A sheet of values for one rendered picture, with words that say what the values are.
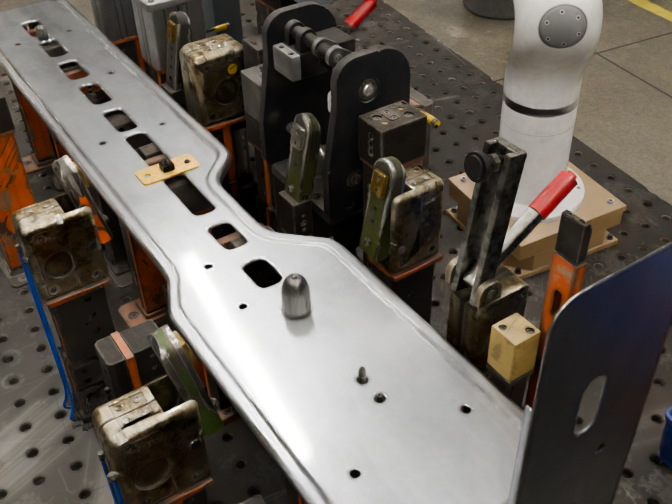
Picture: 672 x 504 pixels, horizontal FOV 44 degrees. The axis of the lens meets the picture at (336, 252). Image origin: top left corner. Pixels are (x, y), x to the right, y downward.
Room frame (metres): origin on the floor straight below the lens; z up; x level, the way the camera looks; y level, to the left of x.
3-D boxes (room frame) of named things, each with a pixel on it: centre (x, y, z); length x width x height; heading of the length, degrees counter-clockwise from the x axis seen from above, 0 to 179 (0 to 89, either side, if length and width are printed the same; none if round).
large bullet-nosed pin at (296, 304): (0.67, 0.05, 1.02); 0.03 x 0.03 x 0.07
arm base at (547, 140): (1.19, -0.34, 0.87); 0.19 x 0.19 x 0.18
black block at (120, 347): (0.63, 0.23, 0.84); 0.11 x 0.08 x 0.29; 123
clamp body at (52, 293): (0.81, 0.34, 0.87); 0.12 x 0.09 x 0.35; 123
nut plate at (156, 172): (0.95, 0.23, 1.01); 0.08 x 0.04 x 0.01; 123
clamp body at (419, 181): (0.81, -0.09, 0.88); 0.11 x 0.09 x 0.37; 123
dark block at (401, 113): (0.88, -0.07, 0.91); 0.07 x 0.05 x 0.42; 123
